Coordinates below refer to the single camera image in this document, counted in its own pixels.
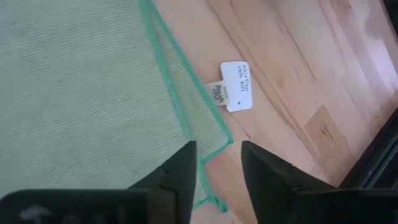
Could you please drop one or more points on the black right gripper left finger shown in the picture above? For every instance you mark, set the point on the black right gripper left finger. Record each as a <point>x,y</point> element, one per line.
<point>177,174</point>

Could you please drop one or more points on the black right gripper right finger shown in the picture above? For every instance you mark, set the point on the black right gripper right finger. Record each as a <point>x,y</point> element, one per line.
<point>267,177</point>

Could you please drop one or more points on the light green microfiber towel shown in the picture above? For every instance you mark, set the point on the light green microfiber towel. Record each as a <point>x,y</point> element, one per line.
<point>77,93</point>

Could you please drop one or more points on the white cloth tag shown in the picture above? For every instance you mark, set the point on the white cloth tag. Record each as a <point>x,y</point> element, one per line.
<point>236,87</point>

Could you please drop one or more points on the black aluminium table frame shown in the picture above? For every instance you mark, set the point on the black aluminium table frame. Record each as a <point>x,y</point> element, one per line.
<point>373,165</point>

